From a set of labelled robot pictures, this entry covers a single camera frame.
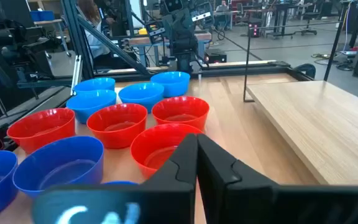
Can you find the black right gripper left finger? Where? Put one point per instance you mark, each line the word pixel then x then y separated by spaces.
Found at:
pixel 166 202

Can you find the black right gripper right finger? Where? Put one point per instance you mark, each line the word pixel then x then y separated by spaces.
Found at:
pixel 244 202

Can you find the red plastic bowl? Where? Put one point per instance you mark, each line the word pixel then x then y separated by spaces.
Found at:
pixel 182 107
pixel 117 137
pixel 42 137
pixel 148 149

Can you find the light blue plastic bowl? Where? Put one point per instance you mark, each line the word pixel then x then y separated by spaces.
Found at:
pixel 95 83
pixel 171 85
pixel 89 105
pixel 141 96

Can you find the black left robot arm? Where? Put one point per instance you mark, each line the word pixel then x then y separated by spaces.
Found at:
pixel 183 62

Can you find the yellow object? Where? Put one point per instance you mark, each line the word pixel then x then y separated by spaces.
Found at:
pixel 142 31

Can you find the black box with light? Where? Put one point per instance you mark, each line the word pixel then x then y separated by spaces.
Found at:
pixel 215 57

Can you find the black computer tower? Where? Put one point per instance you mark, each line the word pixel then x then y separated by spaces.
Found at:
pixel 253 29

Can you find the person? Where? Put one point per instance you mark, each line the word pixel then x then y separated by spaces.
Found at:
pixel 95 40

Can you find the black office chair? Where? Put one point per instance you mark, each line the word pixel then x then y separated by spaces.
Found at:
pixel 309 21

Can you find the blue storage bin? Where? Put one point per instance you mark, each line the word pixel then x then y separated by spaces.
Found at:
pixel 42 15

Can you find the black aluminium table frame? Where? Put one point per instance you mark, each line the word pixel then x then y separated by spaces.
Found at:
pixel 79 46

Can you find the wooden shelf black metal frame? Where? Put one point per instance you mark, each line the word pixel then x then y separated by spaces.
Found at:
pixel 322 130

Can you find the silver metal bracket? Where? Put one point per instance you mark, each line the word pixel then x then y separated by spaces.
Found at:
pixel 76 74

